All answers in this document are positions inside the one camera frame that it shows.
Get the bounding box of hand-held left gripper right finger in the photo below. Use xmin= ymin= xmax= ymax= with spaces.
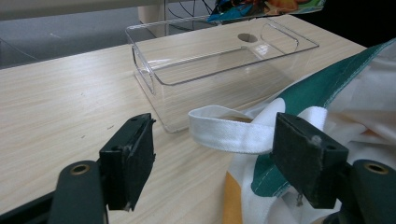
xmin=271 ymin=112 xmax=349 ymax=209

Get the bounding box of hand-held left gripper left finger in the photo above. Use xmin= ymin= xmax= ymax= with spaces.
xmin=98 ymin=112 xmax=157 ymax=212

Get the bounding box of white canvas tote bag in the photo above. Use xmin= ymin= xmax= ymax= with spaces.
xmin=187 ymin=38 xmax=396 ymax=224

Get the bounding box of clear plastic storage bin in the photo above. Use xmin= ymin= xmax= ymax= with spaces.
xmin=125 ymin=15 xmax=320 ymax=134

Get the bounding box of teal chip bag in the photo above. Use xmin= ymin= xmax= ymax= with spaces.
xmin=206 ymin=0 xmax=326 ymax=22

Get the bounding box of black cable bundle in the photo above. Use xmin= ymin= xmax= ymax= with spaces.
xmin=163 ymin=0 xmax=217 ymax=21

